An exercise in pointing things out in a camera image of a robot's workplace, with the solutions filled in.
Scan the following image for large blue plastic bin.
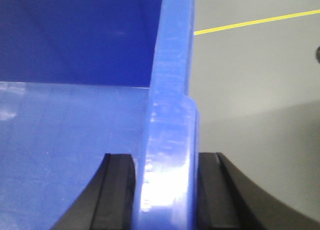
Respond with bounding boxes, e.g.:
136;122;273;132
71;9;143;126
0;0;199;230

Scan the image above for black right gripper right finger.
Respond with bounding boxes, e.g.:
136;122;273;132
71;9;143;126
197;153;320;230

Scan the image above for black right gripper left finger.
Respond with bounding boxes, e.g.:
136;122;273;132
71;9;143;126
52;154;136;230

